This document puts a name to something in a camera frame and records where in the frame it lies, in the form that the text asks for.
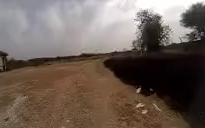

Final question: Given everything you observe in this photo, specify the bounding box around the brown dirt road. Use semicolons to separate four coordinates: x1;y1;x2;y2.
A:
0;57;192;128

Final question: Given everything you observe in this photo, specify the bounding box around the dark leafy tree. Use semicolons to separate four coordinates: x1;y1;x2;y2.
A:
179;1;205;42
131;8;173;54

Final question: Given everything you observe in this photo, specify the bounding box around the dark scrub bank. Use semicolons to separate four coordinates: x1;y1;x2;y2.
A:
102;33;205;128

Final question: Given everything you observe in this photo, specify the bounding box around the low distant scrub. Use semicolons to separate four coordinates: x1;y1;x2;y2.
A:
6;50;138;72

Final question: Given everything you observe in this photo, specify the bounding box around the pale long piece of debris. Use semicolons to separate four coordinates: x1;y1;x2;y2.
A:
151;102;163;113

